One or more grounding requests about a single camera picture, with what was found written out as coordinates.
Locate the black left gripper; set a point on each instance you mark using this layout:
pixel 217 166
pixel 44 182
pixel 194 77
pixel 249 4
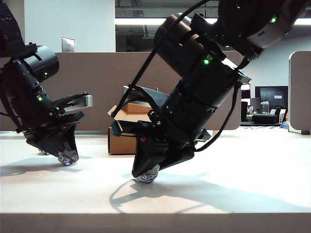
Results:
pixel 56 121

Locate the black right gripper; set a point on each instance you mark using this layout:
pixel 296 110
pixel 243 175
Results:
pixel 170 132

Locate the paper ball with black scribbles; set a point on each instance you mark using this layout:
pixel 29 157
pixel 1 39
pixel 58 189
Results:
pixel 44 153

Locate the paper ball with blue scribbles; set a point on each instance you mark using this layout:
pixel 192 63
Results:
pixel 68 161
pixel 145 178

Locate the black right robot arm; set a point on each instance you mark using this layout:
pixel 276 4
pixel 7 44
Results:
pixel 199 80

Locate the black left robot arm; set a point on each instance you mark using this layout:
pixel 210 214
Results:
pixel 24 80

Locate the open brown cardboard box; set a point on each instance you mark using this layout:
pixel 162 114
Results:
pixel 121 145

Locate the wide brown desk partition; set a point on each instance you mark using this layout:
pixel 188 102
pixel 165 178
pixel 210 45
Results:
pixel 102 80

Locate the white-edged monitor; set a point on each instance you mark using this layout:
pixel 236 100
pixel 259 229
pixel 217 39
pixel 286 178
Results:
pixel 245 94

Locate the black round seat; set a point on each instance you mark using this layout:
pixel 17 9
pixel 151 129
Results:
pixel 263 119

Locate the large black monitor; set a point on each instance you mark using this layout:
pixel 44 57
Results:
pixel 271 97

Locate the blue cloth bundle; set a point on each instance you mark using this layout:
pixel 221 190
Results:
pixel 284 125

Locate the long white ceiling light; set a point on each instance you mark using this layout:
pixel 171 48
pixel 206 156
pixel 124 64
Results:
pixel 136 21

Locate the brown partition foot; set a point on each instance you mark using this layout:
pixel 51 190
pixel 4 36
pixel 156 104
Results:
pixel 305 132

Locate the narrow brown desk partition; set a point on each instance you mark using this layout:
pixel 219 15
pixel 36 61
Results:
pixel 300 92

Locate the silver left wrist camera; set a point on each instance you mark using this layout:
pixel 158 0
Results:
pixel 82 100

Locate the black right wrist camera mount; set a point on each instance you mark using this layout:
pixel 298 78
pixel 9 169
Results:
pixel 150 97

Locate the metal wall switch plate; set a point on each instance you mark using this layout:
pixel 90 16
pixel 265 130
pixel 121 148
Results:
pixel 68 44

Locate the grey ceiling duct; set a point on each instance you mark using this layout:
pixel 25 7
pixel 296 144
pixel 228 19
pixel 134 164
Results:
pixel 136 32

